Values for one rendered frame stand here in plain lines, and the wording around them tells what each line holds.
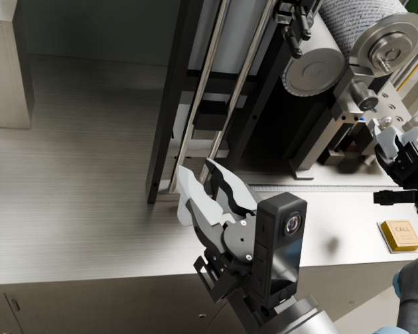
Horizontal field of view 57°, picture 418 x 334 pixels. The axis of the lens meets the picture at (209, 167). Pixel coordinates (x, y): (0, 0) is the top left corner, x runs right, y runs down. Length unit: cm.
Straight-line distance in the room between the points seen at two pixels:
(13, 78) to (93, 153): 22
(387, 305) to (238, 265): 176
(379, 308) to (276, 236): 175
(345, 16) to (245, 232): 56
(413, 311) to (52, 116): 83
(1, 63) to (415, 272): 85
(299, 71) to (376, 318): 147
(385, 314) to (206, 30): 175
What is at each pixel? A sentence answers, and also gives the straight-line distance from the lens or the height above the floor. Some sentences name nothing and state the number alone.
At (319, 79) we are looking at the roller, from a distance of 84.
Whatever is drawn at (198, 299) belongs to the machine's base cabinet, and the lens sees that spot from 102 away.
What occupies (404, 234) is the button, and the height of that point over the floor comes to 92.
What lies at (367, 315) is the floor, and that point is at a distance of 204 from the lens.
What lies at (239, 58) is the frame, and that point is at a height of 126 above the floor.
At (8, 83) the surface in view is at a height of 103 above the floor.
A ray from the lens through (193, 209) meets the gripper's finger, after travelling 42.
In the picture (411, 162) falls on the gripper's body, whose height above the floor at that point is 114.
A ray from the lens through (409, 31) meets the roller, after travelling 84.
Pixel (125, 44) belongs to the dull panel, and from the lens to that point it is 110.
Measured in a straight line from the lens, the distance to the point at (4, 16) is 79.
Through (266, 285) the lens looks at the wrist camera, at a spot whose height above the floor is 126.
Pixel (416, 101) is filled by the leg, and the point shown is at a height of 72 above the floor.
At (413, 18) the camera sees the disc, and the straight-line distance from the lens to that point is 83.
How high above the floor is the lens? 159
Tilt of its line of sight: 49 degrees down
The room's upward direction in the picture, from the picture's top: 21 degrees clockwise
